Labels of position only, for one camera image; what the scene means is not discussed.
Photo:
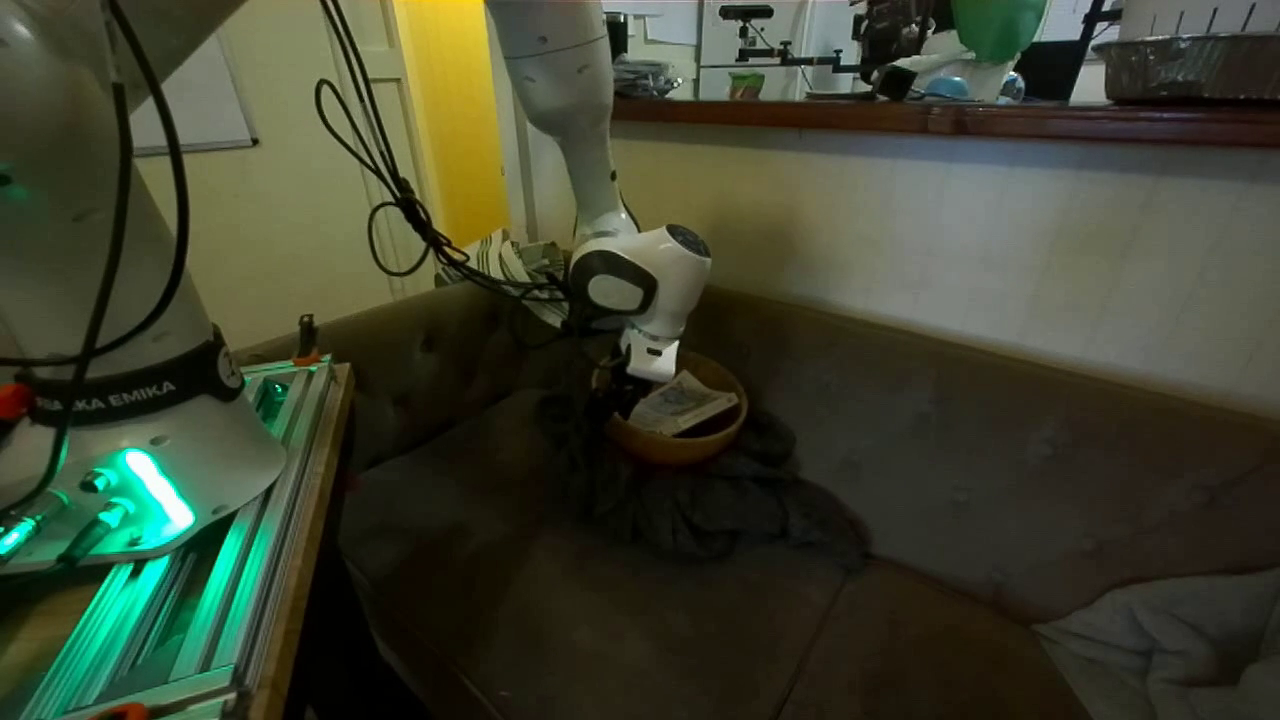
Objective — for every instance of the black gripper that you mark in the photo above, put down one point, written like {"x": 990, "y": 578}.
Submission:
{"x": 612, "y": 383}

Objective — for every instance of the wooden bowl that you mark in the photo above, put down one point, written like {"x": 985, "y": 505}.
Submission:
{"x": 692, "y": 446}

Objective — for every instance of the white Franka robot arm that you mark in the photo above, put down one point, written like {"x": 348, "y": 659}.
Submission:
{"x": 104, "y": 266}

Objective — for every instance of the grey glass bowl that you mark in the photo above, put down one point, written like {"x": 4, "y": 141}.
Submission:
{"x": 645, "y": 83}

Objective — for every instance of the dark wooden shelf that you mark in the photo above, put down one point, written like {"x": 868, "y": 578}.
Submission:
{"x": 932, "y": 120}

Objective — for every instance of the Andersen fairy tales book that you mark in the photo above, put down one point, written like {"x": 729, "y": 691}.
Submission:
{"x": 682, "y": 406}

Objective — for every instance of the dark grey crumpled cloth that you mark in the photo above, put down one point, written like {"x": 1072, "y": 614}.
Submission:
{"x": 706, "y": 513}

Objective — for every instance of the light grey striped cloth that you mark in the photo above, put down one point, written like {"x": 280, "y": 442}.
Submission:
{"x": 502, "y": 258}

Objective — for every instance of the brown tufted sofa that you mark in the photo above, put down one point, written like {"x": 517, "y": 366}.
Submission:
{"x": 535, "y": 614}

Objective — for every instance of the white door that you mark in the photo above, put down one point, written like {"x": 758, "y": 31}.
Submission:
{"x": 363, "y": 224}

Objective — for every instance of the small dark bottle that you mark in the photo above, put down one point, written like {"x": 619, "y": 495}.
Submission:
{"x": 310, "y": 340}

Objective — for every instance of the black tumbler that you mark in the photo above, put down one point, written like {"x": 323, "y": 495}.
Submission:
{"x": 619, "y": 37}

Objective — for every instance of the whiteboard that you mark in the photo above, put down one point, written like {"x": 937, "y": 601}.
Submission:
{"x": 213, "y": 92}

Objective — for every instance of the green round ball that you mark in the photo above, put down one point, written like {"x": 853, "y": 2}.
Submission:
{"x": 996, "y": 26}

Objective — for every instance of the white pillow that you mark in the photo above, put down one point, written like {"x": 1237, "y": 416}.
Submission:
{"x": 1175, "y": 640}

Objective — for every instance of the aluminium foil tray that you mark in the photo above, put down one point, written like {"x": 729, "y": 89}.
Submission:
{"x": 1184, "y": 70}

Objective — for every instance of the white slotted colander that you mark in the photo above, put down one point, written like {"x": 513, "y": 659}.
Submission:
{"x": 1200, "y": 17}

